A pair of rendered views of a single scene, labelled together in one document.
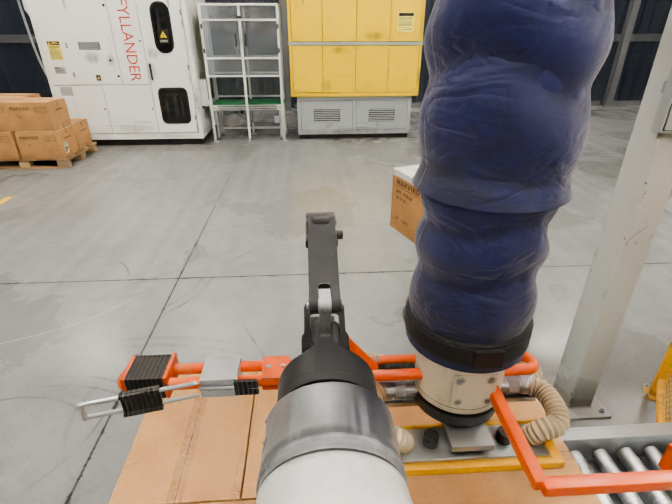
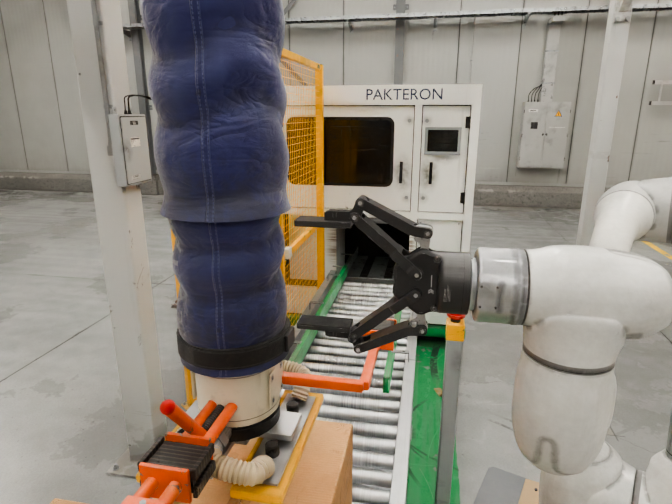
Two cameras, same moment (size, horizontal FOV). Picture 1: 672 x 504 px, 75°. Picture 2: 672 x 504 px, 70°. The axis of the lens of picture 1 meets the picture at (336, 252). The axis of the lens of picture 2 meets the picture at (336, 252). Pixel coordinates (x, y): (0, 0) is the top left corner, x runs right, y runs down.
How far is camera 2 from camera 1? 0.62 m
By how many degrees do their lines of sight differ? 70
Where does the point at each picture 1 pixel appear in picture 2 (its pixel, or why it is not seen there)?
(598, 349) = (155, 392)
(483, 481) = not seen: hidden behind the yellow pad
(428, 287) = (235, 308)
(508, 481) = not seen: hidden behind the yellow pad
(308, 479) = (543, 254)
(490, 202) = (275, 208)
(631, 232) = (136, 276)
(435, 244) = (237, 263)
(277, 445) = (515, 269)
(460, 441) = (288, 429)
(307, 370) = (461, 258)
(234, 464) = not seen: outside the picture
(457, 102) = (241, 137)
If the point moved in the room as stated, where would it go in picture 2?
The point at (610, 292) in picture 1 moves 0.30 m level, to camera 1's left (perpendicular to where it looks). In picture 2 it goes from (143, 335) to (99, 365)
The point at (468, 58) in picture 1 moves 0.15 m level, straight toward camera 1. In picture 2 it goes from (238, 103) to (318, 102)
